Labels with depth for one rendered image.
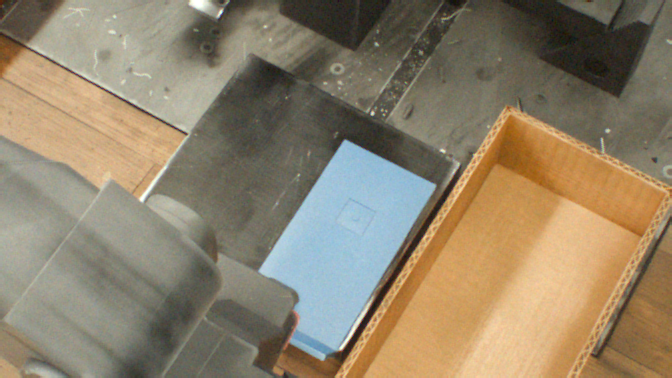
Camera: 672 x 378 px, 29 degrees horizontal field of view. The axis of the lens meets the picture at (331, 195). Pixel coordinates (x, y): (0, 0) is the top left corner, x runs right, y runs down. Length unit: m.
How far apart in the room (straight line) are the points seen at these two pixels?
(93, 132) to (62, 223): 0.44
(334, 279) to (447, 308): 0.08
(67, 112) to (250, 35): 0.14
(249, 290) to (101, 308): 0.18
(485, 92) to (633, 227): 0.14
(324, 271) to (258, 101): 0.14
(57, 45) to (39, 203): 0.49
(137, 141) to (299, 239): 0.14
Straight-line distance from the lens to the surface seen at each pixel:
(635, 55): 0.90
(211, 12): 0.86
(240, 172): 0.87
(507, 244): 0.87
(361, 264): 0.83
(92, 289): 0.48
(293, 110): 0.89
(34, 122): 0.93
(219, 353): 0.53
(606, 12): 0.90
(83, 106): 0.93
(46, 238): 0.48
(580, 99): 0.94
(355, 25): 0.92
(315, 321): 0.82
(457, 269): 0.86
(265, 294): 0.64
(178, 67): 0.94
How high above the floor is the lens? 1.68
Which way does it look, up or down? 62 degrees down
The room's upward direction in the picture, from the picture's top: 3 degrees clockwise
